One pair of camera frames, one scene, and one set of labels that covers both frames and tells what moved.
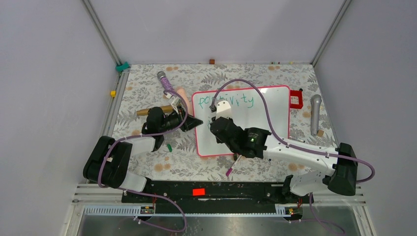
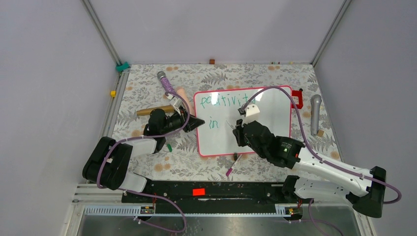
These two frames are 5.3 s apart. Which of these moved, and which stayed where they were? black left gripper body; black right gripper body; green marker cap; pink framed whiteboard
Moved: black right gripper body
Stayed: black left gripper body; green marker cap; pink framed whiteboard
